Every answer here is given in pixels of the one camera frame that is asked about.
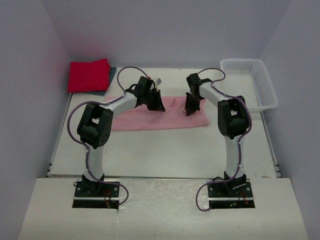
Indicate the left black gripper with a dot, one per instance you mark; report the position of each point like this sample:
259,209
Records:
153,97

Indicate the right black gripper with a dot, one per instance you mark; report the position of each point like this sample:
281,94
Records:
193,97

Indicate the pink t shirt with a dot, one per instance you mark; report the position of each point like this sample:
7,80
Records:
174,117

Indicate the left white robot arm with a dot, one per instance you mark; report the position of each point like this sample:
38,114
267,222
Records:
96,123

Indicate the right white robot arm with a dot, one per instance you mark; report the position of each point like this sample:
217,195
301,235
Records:
233,120

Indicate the folded teal t shirt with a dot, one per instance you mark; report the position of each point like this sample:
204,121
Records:
112,73

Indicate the white plastic basket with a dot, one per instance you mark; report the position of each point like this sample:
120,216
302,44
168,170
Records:
249,78

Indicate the folded red t shirt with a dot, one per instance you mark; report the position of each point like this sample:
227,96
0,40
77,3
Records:
88,76

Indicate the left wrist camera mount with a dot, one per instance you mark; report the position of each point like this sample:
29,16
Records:
157,81

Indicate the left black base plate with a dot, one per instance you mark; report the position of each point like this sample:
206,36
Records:
103,196

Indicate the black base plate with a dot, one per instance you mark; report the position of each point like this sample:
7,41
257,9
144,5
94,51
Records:
235,194
103,196

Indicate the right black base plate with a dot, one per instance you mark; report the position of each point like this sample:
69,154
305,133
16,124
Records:
235,194

